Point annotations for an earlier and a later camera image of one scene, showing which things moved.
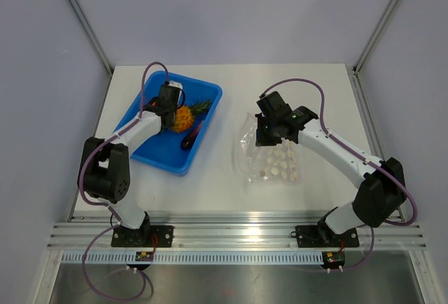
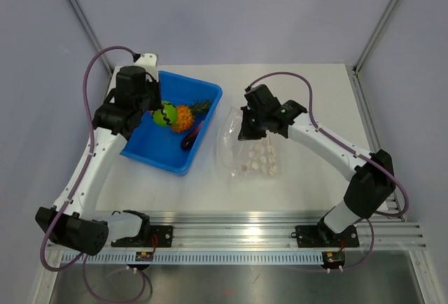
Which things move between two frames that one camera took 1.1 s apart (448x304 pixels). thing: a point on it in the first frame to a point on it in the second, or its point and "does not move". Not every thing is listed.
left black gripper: [175, 108] to [152, 83]
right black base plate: [316, 236] does not move
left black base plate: [142, 237] does not move
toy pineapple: [185, 115] does not move
